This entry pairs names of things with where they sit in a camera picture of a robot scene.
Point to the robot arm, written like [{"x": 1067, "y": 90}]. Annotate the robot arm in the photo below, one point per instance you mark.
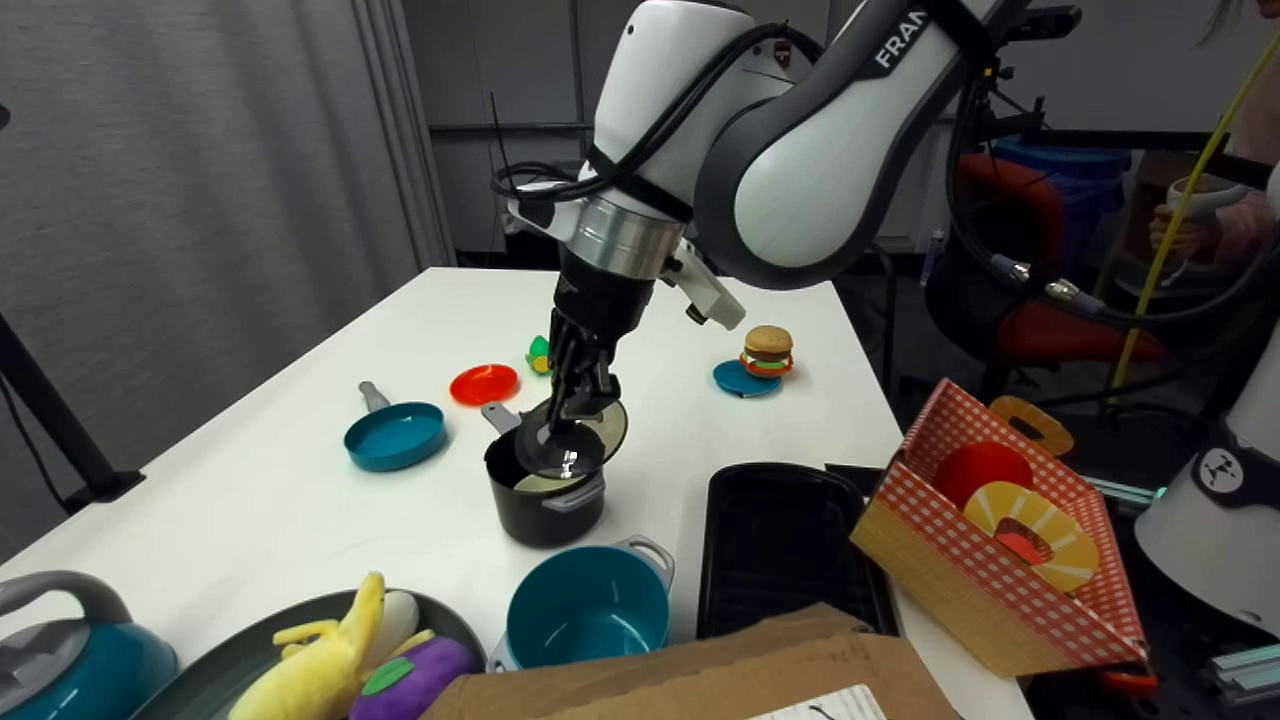
[{"x": 830, "y": 170}]

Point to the red office chair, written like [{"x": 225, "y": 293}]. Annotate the red office chair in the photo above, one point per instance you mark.
[{"x": 1060, "y": 335}]

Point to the blue toy pan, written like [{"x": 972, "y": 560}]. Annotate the blue toy pan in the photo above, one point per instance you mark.
[{"x": 397, "y": 440}]

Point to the plush eggplant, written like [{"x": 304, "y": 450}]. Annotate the plush eggplant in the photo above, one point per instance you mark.
[{"x": 420, "y": 685}]

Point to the blue pot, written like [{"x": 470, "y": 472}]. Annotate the blue pot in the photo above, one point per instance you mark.
[{"x": 585, "y": 610}]

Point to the black pot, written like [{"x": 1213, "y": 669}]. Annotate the black pot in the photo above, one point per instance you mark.
[{"x": 545, "y": 515}]

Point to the toy burger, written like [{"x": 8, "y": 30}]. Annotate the toy burger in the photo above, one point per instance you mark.
[{"x": 768, "y": 350}]

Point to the orange toy plate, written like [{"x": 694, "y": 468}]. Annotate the orange toy plate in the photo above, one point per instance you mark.
[{"x": 484, "y": 385}]

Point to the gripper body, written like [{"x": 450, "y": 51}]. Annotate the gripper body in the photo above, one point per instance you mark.
[{"x": 600, "y": 295}]

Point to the black plastic tray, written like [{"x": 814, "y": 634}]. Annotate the black plastic tray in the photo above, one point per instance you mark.
[{"x": 785, "y": 545}]

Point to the camera on mount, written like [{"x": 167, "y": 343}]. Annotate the camera on mount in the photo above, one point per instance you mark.
[{"x": 1040, "y": 22}]

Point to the person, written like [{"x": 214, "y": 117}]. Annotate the person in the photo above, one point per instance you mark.
[{"x": 1245, "y": 215}]

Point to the grey plate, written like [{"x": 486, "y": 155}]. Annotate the grey plate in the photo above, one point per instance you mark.
[{"x": 215, "y": 670}]

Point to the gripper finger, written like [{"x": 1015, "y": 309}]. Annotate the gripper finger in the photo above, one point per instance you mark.
[
  {"x": 603, "y": 385},
  {"x": 562, "y": 365}
]

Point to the green and yellow toy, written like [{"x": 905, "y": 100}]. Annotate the green and yellow toy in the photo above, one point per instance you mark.
[{"x": 539, "y": 355}]

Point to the red checkered cardboard box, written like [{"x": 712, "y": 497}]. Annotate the red checkered cardboard box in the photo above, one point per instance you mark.
[{"x": 990, "y": 610}]

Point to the plush banana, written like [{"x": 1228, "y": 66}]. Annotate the plush banana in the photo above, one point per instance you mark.
[{"x": 320, "y": 670}]

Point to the red toy disc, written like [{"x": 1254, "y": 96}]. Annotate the red toy disc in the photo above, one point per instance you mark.
[{"x": 975, "y": 468}]

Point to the blue toy plate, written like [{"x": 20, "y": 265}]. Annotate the blue toy plate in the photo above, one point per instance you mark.
[{"x": 735, "y": 381}]

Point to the hand controller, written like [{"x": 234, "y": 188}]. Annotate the hand controller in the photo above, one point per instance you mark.
[{"x": 1205, "y": 195}]

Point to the blue toy kettle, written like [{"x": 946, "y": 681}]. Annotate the blue toy kettle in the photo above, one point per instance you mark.
[{"x": 90, "y": 670}]

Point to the glass lid with black knob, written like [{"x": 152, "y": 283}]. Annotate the glass lid with black knob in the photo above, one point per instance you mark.
[{"x": 560, "y": 455}]

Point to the blue bin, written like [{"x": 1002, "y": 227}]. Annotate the blue bin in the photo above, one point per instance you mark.
[{"x": 1085, "y": 180}]

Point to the yellow toy fruit slice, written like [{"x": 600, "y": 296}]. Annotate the yellow toy fruit slice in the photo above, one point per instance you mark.
[{"x": 1050, "y": 530}]

